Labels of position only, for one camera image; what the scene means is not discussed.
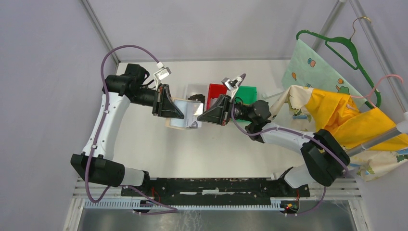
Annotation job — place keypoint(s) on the light green cartoon cloth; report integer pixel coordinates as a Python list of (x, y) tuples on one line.
[(308, 69)]

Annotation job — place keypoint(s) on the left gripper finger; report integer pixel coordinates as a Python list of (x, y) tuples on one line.
[(170, 113), (167, 100)]

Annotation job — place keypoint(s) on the black VIP cards stack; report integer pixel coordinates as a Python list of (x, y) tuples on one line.
[(197, 97)]

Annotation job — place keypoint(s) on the green plastic bin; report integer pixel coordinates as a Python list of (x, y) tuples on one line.
[(245, 96)]

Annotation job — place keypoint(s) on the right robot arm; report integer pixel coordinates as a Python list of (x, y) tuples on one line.
[(325, 160)]

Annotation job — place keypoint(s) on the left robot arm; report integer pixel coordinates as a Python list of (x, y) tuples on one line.
[(95, 163)]

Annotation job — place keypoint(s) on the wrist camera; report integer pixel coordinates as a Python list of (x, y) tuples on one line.
[(232, 85), (160, 74)]

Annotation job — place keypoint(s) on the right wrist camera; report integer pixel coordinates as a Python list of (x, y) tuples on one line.
[(232, 85)]

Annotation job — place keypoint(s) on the aluminium rail frame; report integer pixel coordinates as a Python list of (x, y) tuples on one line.
[(342, 189)]

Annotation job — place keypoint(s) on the cream cartoon print cloth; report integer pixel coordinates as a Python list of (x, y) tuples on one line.
[(370, 164)]

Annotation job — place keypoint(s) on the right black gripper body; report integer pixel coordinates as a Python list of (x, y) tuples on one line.
[(227, 110)]

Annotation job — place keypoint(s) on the red plastic bin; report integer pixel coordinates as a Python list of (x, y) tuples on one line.
[(214, 91)]

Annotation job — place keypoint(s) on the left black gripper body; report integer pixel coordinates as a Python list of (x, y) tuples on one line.
[(158, 98)]

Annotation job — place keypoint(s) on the yellow cloth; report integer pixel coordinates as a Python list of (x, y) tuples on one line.
[(338, 114)]

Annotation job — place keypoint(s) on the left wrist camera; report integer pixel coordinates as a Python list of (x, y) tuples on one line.
[(160, 74)]

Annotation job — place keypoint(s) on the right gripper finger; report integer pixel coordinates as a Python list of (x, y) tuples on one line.
[(221, 102), (213, 115)]

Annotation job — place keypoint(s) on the white plastic bin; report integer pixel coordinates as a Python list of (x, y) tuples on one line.
[(195, 89)]

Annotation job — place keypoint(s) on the metal clothes rail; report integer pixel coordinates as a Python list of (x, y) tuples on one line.
[(400, 128)]

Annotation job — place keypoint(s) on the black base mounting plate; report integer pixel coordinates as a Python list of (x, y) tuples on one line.
[(221, 191)]

